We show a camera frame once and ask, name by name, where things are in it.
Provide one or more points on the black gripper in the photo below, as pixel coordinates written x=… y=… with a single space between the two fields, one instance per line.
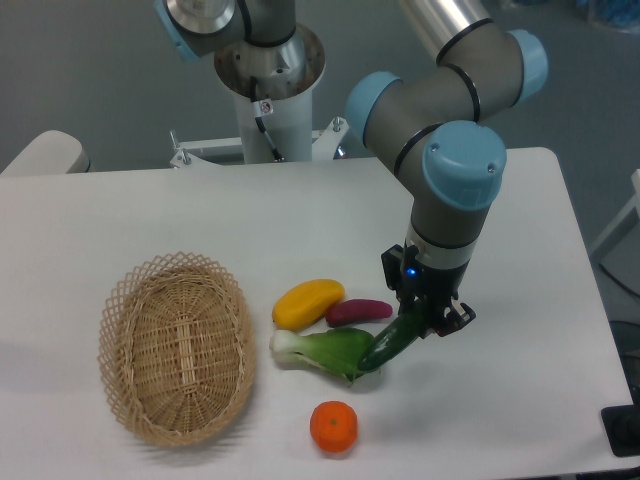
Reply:
x=438 y=288

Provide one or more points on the green cucumber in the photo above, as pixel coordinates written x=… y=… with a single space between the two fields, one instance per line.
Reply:
x=395 y=340

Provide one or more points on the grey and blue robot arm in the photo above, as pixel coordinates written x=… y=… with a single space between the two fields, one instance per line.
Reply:
x=429 y=134

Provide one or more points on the purple sweet potato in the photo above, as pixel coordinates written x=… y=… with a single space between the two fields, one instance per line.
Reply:
x=357 y=311

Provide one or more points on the green bok choy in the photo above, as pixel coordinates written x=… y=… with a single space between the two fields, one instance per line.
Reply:
x=336 y=352

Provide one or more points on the yellow mango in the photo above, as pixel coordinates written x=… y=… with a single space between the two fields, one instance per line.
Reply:
x=306 y=303

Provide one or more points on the orange tangerine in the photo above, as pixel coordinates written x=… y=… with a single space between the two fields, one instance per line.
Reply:
x=333 y=426

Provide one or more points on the black device at table edge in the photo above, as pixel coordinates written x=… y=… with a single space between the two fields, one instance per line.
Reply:
x=621 y=425

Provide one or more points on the woven wicker basket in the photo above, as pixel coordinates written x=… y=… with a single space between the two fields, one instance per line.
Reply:
x=177 y=353

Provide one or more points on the white chair armrest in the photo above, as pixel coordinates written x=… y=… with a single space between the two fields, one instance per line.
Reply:
x=51 y=153

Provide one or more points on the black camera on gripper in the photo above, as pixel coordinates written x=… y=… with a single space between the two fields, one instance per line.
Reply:
x=396 y=273

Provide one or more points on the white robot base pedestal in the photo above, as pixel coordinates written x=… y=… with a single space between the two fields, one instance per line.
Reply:
x=272 y=91

